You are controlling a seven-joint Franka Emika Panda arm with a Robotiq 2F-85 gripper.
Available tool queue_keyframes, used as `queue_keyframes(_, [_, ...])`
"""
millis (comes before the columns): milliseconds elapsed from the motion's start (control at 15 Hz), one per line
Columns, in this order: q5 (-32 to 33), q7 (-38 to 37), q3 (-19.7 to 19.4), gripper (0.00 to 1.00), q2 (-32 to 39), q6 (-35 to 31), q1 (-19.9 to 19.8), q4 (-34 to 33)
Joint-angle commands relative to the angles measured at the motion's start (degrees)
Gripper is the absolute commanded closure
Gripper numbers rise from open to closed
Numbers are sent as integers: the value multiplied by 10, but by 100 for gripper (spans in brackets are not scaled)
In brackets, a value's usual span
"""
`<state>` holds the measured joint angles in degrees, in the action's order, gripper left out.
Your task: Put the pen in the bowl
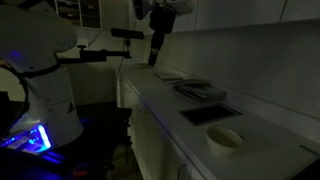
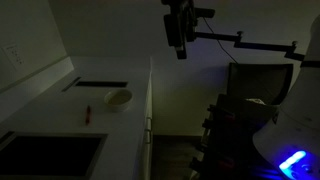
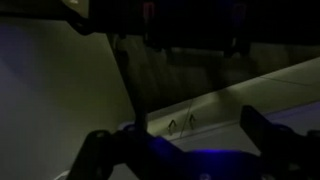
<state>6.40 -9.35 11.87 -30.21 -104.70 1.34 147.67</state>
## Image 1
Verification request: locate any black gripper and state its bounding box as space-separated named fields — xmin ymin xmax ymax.
xmin=147 ymin=4 xmax=177 ymax=67

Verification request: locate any white ceramic bowl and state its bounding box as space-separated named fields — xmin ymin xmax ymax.
xmin=205 ymin=125 xmax=244 ymax=157

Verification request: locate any small round flat dish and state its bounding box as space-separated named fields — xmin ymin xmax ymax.
xmin=135 ymin=62 xmax=154 ymax=70

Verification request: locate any small flat grey pad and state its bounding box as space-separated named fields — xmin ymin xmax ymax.
xmin=153 ymin=71 xmax=183 ymax=82

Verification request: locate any stack of dark flat trays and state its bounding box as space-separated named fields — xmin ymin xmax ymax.
xmin=173 ymin=79 xmax=228 ymax=104

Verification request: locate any white base cabinet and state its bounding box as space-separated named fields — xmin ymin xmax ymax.
xmin=117 ymin=73 xmax=208 ymax=180

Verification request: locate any black inset counter panel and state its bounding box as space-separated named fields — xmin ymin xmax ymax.
xmin=178 ymin=103 xmax=243 ymax=127

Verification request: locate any black bar stereo camera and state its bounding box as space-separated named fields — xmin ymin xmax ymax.
xmin=110 ymin=27 xmax=146 ymax=41

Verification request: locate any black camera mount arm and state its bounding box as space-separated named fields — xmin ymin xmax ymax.
xmin=56 ymin=44 xmax=132 ymax=66

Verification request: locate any open wall shelf unit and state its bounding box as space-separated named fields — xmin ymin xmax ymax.
xmin=53 ymin=0 xmax=103 ymax=30

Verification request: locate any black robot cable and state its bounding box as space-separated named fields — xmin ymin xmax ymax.
xmin=0 ymin=58 xmax=30 ymax=138

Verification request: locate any blue lit robot base plate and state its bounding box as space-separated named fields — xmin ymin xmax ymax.
xmin=0 ymin=123 xmax=53 ymax=155

